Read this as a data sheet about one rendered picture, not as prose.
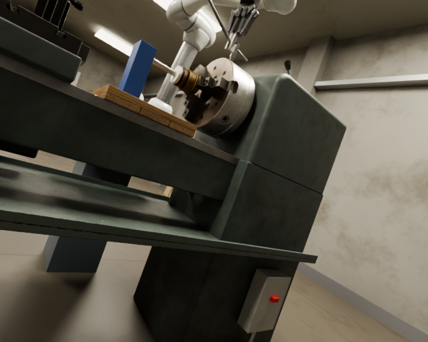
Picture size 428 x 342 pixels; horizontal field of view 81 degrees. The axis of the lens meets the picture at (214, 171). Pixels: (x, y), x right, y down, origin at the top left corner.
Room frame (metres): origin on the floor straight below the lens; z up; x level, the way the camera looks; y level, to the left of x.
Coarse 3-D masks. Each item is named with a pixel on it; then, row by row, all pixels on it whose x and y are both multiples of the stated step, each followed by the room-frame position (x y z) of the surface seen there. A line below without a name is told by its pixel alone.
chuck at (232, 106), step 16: (224, 64) 1.01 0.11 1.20; (240, 80) 0.97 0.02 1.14; (208, 96) 1.12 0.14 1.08; (224, 96) 0.95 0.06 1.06; (240, 96) 0.97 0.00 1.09; (208, 112) 1.00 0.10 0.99; (224, 112) 0.96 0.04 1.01; (240, 112) 0.99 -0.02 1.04; (208, 128) 1.02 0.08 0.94; (224, 128) 1.02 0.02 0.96
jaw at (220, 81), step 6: (198, 78) 0.97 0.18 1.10; (204, 78) 0.97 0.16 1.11; (210, 78) 0.95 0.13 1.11; (216, 78) 0.95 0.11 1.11; (222, 78) 0.93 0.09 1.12; (198, 84) 0.96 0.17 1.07; (204, 84) 0.96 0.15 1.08; (210, 84) 0.95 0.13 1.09; (216, 84) 0.94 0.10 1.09; (222, 84) 0.93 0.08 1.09; (228, 84) 0.95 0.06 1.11; (234, 84) 0.95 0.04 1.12; (204, 90) 0.99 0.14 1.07; (210, 90) 0.98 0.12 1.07; (216, 90) 0.97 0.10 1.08; (222, 90) 0.96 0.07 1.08; (234, 90) 0.95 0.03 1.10
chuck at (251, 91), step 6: (252, 78) 1.05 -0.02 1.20; (252, 84) 1.02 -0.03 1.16; (252, 90) 1.00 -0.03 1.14; (252, 96) 1.00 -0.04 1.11; (246, 102) 0.99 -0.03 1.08; (252, 102) 1.00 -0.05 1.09; (246, 108) 0.99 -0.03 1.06; (240, 114) 0.99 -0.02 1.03; (246, 114) 1.01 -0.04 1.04; (240, 120) 1.01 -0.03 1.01; (234, 126) 1.02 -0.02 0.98; (222, 132) 1.05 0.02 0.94; (228, 132) 1.05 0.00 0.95
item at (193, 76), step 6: (186, 72) 0.95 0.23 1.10; (192, 72) 0.97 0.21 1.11; (180, 78) 0.95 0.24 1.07; (186, 78) 0.96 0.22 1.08; (192, 78) 0.96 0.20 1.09; (174, 84) 0.97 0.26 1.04; (180, 84) 0.96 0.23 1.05; (186, 84) 0.96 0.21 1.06; (192, 84) 0.97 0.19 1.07; (186, 90) 0.99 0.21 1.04; (192, 90) 0.98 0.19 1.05
